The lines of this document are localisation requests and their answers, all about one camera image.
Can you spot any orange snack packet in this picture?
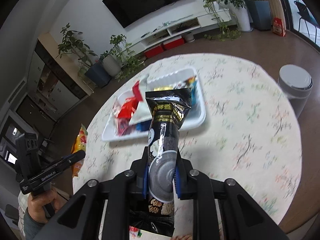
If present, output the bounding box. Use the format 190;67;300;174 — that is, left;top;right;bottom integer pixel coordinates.
70;123;89;178

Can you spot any black sesame snack packet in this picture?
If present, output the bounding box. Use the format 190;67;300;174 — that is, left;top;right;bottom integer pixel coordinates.
130;87;192;238

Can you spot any red snack bag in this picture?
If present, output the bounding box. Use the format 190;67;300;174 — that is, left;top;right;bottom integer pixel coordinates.
113;97;139;125

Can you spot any white and red snack packet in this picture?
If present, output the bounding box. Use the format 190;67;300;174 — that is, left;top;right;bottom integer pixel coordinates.
129;74;152;126

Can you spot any dark blue Tipo snack bag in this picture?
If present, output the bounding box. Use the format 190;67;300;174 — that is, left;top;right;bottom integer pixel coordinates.
136;120;151;132

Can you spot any gold snack packet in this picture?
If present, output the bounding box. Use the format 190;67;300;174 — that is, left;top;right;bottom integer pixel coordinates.
153;86;173;91

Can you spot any light blue panda snack bag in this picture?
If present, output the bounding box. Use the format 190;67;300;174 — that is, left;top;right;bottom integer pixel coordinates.
174;76;197;89

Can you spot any person's left forearm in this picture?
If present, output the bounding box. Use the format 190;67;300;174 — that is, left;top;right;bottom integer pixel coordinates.
24;209;45;240

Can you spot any person's left hand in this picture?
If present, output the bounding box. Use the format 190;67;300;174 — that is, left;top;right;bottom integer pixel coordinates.
28;188;67;224

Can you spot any white plastic tray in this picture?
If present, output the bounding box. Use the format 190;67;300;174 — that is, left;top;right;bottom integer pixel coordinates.
101;66;206;142

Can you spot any floral tablecloth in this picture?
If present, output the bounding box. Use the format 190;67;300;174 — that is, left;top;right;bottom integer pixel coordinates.
73;54;302;223

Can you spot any dark blue plant pot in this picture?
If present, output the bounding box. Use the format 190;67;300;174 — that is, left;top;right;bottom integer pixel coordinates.
85;61;112;88

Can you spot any white ribbed plant pot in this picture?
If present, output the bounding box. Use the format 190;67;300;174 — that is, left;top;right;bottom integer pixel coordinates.
102;55;121;77

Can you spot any red storage box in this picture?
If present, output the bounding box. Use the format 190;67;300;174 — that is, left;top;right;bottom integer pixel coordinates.
163;36;185;50
144;44;164;59

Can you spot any grey round trash bin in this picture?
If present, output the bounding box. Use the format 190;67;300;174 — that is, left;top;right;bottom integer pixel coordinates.
278;64;313;118

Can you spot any white TV console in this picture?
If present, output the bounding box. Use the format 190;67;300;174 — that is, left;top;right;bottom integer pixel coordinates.
126;9;232;54

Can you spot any white tall plant pot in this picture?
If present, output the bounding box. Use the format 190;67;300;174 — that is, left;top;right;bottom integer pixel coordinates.
229;4;253;33

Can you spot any red paper bag on floor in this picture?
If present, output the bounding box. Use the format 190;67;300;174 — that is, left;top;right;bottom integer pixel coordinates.
272;17;285;37

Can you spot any dark square plant pot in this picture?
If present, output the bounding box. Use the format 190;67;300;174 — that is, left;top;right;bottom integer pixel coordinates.
245;0;272;31

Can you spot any black balcony chair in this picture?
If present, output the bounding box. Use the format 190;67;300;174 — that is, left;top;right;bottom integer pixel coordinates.
294;1;319;43

